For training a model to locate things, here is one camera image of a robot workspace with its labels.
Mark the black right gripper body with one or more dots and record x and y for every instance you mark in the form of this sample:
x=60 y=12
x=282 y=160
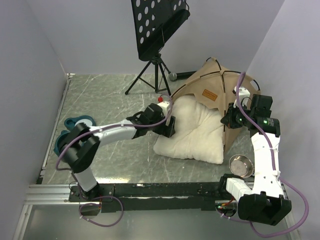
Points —
x=237 y=117

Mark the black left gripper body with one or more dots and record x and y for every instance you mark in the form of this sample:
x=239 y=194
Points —
x=163 y=129

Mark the cream white pillow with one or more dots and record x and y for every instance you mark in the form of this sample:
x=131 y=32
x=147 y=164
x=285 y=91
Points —
x=198 y=133

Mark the tan pet tent fabric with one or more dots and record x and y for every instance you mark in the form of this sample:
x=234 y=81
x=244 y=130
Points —
x=199 y=105

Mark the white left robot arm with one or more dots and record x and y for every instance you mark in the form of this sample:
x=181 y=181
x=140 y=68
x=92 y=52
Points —
x=77 y=147

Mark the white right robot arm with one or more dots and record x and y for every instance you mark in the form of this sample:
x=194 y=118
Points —
x=265 y=202

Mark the orange leather tent label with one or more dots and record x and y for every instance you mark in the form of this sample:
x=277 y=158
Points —
x=210 y=95

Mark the steel pet bowl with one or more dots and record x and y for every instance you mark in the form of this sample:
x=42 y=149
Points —
x=241 y=166

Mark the teal pet bowl holder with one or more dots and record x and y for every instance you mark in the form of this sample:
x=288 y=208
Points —
x=69 y=124

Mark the black microphone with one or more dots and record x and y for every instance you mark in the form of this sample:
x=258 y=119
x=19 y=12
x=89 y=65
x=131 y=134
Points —
x=180 y=76

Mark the white paw print bowl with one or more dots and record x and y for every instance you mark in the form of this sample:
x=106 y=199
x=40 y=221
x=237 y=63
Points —
x=86 y=121

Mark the black music stand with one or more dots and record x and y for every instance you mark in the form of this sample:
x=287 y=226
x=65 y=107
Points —
x=155 y=22

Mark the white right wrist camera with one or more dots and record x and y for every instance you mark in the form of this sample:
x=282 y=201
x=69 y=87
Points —
x=243 y=95

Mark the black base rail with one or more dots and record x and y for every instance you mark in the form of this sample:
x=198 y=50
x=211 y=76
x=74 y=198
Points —
x=154 y=196

